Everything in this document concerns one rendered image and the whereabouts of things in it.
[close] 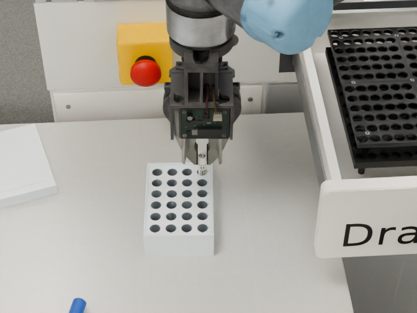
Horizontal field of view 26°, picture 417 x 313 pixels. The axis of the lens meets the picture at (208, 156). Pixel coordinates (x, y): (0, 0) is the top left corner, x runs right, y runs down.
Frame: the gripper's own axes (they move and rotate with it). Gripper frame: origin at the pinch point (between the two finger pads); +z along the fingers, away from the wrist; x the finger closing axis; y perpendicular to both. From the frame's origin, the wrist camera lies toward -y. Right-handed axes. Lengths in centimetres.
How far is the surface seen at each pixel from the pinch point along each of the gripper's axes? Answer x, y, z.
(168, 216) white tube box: -4.1, 7.7, 3.6
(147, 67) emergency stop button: -7.0, -8.6, -6.6
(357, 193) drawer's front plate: 16.4, 16.6, -9.8
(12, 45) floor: -57, -132, 83
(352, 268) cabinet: 26, -18, 45
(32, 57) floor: -50, -126, 83
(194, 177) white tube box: -1.0, 1.7, 3.0
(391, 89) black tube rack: 23.2, -3.1, -7.5
